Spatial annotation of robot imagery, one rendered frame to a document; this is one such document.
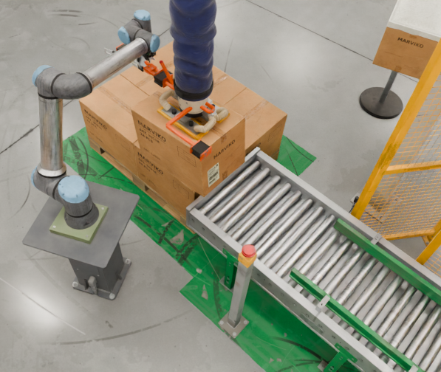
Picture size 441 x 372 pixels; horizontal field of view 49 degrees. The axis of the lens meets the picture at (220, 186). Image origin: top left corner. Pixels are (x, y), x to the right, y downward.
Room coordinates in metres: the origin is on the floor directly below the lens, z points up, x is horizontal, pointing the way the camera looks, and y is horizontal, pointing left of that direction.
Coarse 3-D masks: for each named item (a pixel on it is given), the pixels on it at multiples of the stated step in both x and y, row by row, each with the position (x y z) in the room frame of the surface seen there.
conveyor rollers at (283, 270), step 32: (256, 160) 2.08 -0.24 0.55; (224, 192) 1.79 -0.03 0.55; (224, 224) 1.55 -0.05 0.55; (288, 224) 1.59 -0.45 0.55; (320, 224) 1.62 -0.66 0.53; (256, 256) 1.35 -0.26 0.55; (320, 256) 1.39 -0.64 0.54; (352, 256) 1.41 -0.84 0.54; (352, 288) 1.20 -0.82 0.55; (416, 288) 1.23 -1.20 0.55; (384, 320) 1.02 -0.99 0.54; (416, 320) 1.04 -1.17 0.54; (416, 352) 0.86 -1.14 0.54
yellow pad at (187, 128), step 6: (168, 102) 2.11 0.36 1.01; (162, 108) 2.05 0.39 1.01; (174, 108) 2.03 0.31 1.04; (162, 114) 2.01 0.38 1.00; (168, 114) 2.00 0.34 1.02; (174, 114) 2.00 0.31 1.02; (192, 120) 1.96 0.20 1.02; (180, 126) 1.92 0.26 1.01; (186, 126) 1.91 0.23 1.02; (192, 126) 1.92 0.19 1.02; (186, 132) 1.88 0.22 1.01; (192, 132) 1.87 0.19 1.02; (198, 132) 1.87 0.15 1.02; (198, 138) 1.83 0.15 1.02
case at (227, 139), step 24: (144, 120) 2.02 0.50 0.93; (168, 120) 2.00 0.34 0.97; (240, 120) 2.01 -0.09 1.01; (144, 144) 2.03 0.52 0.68; (168, 144) 1.88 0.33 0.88; (216, 144) 1.84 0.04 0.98; (240, 144) 1.99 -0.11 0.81; (168, 168) 1.89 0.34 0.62; (192, 168) 1.76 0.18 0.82; (216, 168) 1.81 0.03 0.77
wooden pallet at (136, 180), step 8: (88, 136) 2.51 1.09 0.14; (96, 144) 2.45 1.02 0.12; (104, 152) 2.45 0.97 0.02; (112, 160) 2.37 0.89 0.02; (120, 168) 2.30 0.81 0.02; (128, 176) 2.23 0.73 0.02; (136, 176) 2.15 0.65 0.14; (136, 184) 2.16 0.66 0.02; (144, 184) 2.10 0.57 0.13; (144, 192) 2.10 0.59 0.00; (152, 192) 2.10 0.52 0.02; (160, 200) 2.03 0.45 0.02; (168, 208) 1.96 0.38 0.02; (176, 216) 1.90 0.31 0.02; (184, 216) 1.83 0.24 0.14; (184, 224) 1.83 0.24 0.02; (192, 232) 1.78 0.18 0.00
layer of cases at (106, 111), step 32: (96, 96) 2.56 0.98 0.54; (128, 96) 2.59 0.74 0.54; (224, 96) 2.68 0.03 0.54; (256, 96) 2.71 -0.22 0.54; (96, 128) 2.42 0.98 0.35; (128, 128) 2.27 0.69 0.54; (256, 128) 2.38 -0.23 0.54; (128, 160) 2.20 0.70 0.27; (160, 192) 1.98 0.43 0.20; (192, 192) 1.78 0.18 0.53
